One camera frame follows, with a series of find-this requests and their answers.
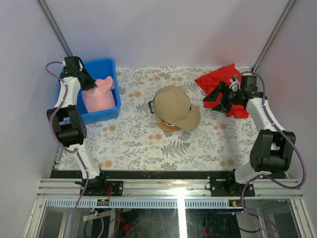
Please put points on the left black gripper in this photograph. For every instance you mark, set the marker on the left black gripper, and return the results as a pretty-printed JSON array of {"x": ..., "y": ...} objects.
[{"x": 89, "y": 84}]

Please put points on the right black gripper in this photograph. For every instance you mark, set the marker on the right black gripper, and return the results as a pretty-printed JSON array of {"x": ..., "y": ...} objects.
[{"x": 224, "y": 106}]

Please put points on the pink cap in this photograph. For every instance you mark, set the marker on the pink cap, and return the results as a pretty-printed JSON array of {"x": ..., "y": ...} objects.
[{"x": 100, "y": 98}]

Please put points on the red cloth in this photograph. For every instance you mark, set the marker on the red cloth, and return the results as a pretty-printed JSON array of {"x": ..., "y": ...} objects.
[{"x": 208, "y": 82}]

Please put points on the khaki cap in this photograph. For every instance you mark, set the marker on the khaki cap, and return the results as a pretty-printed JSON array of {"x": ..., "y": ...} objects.
[{"x": 173, "y": 106}]

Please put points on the wooden hat stand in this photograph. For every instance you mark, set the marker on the wooden hat stand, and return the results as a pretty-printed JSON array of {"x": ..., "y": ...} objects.
[{"x": 168, "y": 128}]

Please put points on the dark green cap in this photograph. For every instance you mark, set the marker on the dark green cap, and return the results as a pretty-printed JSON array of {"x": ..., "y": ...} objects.
[{"x": 152, "y": 107}]

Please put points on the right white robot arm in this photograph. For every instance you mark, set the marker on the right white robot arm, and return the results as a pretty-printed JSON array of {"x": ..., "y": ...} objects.
[{"x": 272, "y": 151}]

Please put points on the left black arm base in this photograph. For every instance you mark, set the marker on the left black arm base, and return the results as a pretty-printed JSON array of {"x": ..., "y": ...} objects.
[{"x": 99, "y": 186}]

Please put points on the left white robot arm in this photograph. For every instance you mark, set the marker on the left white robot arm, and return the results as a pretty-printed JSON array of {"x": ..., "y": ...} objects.
[{"x": 67, "y": 125}]

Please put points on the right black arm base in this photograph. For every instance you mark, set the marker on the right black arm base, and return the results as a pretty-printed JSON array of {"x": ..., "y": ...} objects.
[{"x": 226, "y": 187}]

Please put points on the blue plastic bin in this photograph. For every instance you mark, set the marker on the blue plastic bin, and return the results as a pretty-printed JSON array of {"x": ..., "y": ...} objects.
[{"x": 100, "y": 69}]

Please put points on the floral table mat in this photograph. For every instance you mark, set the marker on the floral table mat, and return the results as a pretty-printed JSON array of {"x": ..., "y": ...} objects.
[{"x": 134, "y": 141}]

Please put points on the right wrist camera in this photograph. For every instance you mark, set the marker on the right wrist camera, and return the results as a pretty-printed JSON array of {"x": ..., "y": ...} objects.
[{"x": 235, "y": 84}]

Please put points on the aluminium rail frame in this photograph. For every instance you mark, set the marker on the aluminium rail frame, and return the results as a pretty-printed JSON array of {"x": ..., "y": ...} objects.
[{"x": 162, "y": 188}]

